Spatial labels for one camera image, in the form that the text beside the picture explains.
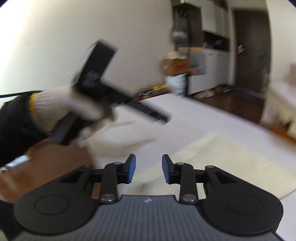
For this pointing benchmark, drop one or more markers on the dark brown door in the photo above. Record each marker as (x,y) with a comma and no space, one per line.
(253,49)

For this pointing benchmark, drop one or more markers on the white plastic bucket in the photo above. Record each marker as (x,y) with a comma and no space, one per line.
(177,84)

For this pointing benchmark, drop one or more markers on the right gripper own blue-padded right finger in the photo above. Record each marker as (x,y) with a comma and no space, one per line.
(182,174)

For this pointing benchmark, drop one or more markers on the white storage cabinet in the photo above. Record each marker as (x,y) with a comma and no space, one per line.
(208,24)

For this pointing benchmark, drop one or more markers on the cream terry towel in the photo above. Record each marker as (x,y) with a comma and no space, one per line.
(113,142)

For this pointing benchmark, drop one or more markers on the white knit gloved left hand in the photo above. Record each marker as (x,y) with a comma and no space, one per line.
(46,108)

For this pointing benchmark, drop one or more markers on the shoes on floor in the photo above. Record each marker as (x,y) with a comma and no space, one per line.
(219,89)

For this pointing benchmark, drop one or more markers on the grey hanging bag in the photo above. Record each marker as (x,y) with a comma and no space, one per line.
(179,34)

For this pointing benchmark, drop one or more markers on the cardboard box with red print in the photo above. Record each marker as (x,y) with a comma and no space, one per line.
(175,64)

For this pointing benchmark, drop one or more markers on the black sleeved left forearm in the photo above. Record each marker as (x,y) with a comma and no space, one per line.
(19,131)

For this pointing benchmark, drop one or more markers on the white sofa with glass table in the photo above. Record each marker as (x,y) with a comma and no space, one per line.
(279,105)

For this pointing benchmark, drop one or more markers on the cooking oil bottles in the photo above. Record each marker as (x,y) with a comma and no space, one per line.
(151,91)

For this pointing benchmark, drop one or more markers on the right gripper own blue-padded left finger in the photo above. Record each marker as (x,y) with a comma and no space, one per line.
(114,174)

